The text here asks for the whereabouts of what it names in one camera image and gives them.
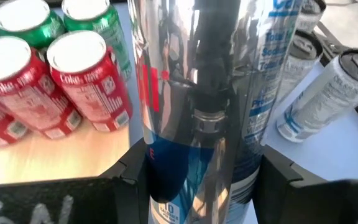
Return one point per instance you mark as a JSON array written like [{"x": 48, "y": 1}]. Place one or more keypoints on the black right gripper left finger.
[{"x": 57, "y": 202}]

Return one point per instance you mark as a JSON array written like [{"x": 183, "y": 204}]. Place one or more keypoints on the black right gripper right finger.
[{"x": 322, "y": 205}]

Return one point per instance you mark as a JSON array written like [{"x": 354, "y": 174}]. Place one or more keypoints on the blue silver Red Bull can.
[{"x": 197, "y": 93}]

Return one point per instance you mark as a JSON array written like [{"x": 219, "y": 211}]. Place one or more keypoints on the green Sprite soda can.
[
  {"x": 107, "y": 34},
  {"x": 42, "y": 31}
]

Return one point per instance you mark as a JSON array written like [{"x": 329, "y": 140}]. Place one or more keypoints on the wooden shelf black metal frame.
[{"x": 57, "y": 158}]

